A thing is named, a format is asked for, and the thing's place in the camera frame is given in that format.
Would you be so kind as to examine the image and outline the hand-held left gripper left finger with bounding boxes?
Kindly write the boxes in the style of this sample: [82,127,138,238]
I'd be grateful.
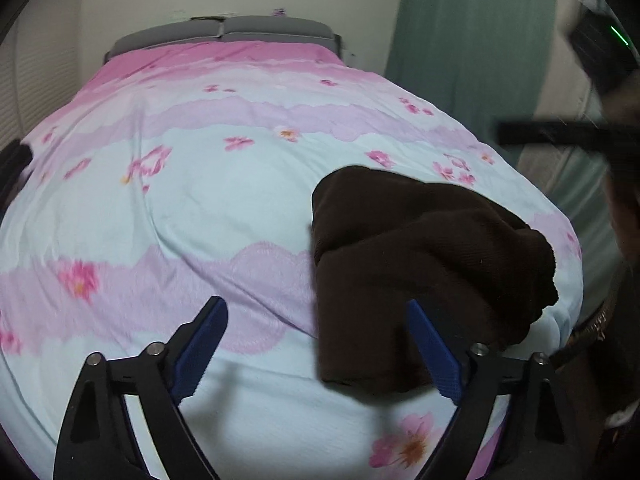
[52,296,229,480]

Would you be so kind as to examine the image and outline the black folded clothes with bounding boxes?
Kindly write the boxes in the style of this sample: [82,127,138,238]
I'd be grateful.
[0,142,33,206]

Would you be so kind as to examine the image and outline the dark brown pants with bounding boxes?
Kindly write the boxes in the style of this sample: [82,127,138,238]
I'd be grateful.
[310,165,560,395]

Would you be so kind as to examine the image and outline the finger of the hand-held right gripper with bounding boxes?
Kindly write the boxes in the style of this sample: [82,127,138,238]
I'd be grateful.
[499,119,640,153]

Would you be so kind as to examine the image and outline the pale green sheer curtain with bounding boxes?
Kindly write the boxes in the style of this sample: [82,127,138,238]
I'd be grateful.
[552,150,618,223]

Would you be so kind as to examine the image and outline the white louvred wardrobe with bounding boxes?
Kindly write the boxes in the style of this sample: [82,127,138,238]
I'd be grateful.
[0,25,81,153]

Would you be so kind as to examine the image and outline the grey padded headboard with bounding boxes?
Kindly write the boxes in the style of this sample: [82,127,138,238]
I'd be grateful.
[104,15,343,63]

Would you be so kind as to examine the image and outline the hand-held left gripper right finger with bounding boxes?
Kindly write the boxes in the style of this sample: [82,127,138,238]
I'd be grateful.
[406,300,583,480]

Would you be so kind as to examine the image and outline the pink floral quilt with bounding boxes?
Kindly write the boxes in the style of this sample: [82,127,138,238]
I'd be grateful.
[0,40,585,480]

